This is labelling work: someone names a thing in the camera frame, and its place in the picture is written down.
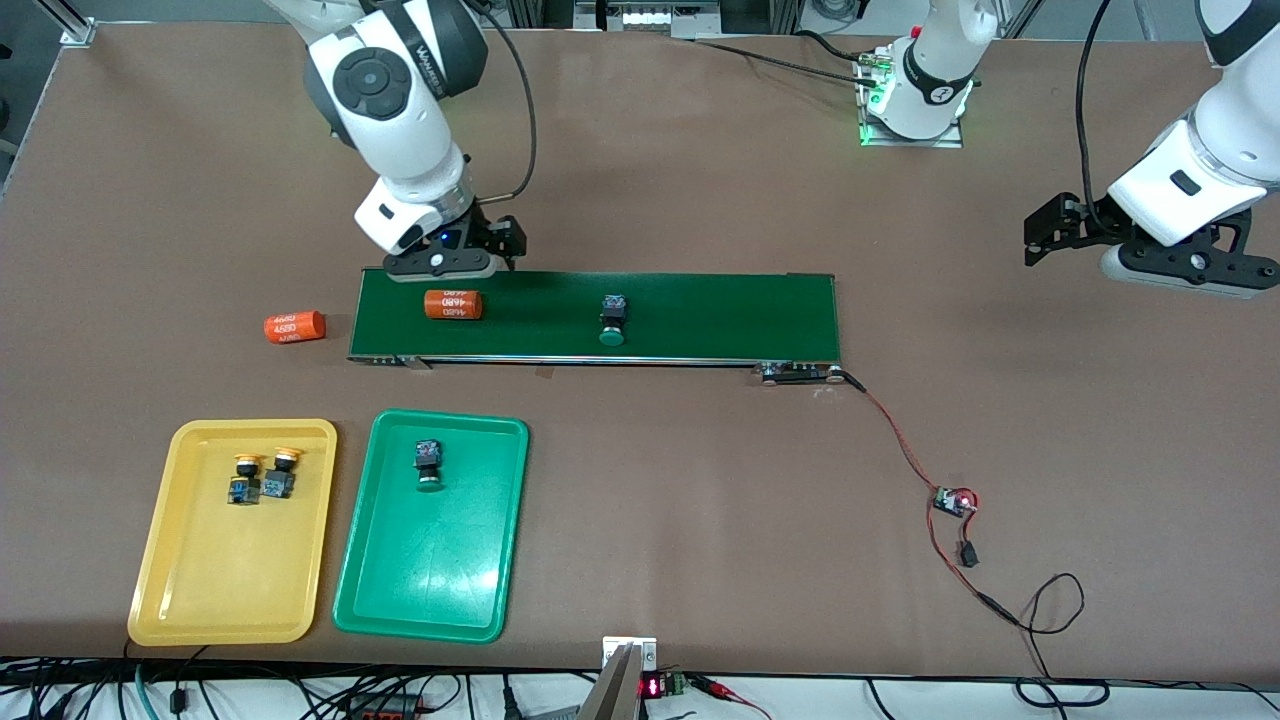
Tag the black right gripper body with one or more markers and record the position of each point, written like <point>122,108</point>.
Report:
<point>492,234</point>

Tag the aluminium corner strut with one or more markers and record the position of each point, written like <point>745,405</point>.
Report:
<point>78,30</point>

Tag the black plug connector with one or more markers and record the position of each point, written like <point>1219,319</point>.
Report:
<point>968,555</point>

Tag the green plastic tray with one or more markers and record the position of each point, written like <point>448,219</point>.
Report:
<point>430,560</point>

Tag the green mushroom push button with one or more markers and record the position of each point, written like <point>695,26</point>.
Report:
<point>429,462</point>
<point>612,318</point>

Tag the silver metal bracket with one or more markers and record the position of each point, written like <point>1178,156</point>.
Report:
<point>645,650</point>

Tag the yellow plastic tray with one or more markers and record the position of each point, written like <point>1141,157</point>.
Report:
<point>235,570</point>

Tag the red test lead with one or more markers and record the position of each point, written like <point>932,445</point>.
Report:
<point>735,700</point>

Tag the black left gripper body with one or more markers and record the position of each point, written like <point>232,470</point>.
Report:
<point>1087,226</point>

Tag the orange cylindrical battery cell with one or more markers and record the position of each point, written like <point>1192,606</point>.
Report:
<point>453,304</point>
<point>295,327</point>

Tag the yellow mushroom push button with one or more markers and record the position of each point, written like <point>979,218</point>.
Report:
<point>280,480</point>
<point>243,485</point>

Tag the red digit display module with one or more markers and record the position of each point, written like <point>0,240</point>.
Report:
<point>655,687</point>

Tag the orange power strip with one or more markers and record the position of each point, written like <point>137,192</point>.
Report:
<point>385,708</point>

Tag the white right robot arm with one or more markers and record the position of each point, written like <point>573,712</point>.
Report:
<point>400,130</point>

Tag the small circuit board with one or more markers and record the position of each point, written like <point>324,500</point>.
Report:
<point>953,502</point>

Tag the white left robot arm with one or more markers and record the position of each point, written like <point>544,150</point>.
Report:
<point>1200,170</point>

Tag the aluminium frame with light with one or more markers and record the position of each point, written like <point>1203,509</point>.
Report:
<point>540,12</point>

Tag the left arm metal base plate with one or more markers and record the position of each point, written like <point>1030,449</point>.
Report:
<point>945,143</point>

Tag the grey metal post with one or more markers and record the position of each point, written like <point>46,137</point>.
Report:
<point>612,695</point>

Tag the green conveyor belt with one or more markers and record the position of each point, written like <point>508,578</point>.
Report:
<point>720,315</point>

